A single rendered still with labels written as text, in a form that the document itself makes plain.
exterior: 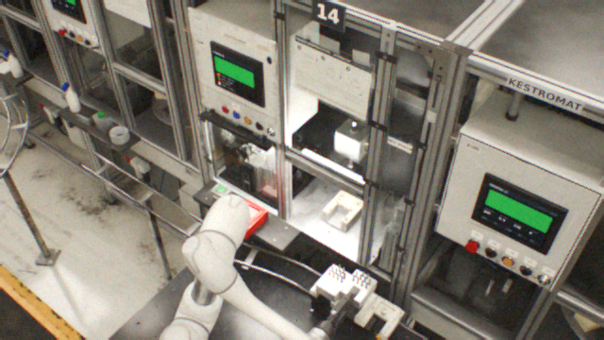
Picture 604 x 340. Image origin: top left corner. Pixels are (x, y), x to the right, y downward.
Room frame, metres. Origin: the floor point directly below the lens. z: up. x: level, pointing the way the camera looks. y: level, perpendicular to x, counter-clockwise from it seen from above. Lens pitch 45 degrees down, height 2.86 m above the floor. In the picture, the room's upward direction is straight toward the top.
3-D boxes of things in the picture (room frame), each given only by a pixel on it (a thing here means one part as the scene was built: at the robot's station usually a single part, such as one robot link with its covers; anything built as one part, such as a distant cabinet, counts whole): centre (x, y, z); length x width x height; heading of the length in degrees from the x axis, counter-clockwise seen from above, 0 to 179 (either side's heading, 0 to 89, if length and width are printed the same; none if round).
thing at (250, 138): (1.77, 0.27, 1.37); 0.36 x 0.04 x 0.04; 53
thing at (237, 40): (1.88, 0.19, 1.60); 0.42 x 0.29 x 0.46; 53
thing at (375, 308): (1.26, -0.23, 0.84); 0.36 x 0.14 x 0.10; 53
